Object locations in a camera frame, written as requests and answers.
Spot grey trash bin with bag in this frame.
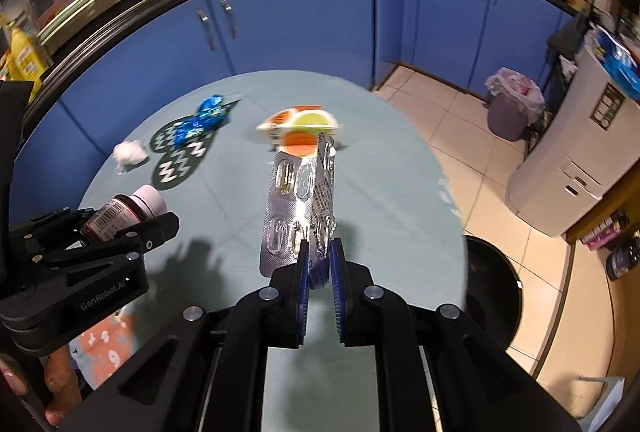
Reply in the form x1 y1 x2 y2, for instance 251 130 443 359
485 68 546 143

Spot large yellow detergent bottle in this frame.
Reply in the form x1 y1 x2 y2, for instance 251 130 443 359
7 24 43 80

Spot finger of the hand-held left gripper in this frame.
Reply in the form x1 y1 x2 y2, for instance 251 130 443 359
45 211 181 281
10 207 85 259

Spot silver blister pack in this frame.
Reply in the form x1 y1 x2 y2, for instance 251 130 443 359
258 134 340 290

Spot blue snack packet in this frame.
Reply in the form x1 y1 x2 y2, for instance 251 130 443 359
590 29 640 100

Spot dark jar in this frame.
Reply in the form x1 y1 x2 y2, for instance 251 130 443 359
606 246 640 281

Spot tall white appliance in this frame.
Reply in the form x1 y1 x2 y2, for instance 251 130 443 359
506 26 640 237

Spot orange and yellow wrapper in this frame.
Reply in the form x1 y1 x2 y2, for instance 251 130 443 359
256 104 343 153

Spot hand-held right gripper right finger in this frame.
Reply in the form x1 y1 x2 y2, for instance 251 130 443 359
329 237 581 432

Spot pink box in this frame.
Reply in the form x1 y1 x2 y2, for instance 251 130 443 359
582 217 631 250

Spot blue lower kitchen cabinets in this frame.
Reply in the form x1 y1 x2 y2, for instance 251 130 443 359
25 0 576 173

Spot person's left hand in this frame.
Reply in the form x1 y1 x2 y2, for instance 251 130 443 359
0 344 85 428

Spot black round stool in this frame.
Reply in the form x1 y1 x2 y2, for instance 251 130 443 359
462 236 525 353

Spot crumpled white tissue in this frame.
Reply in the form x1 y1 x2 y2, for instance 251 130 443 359
112 140 150 173

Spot blue candy wrapper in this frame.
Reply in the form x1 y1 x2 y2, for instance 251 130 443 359
196 94 232 127
171 119 207 147

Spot brown medicine bottle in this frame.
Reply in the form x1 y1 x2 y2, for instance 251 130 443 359
81 184 168 245

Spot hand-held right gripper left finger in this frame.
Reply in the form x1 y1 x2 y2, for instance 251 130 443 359
72 238 311 432

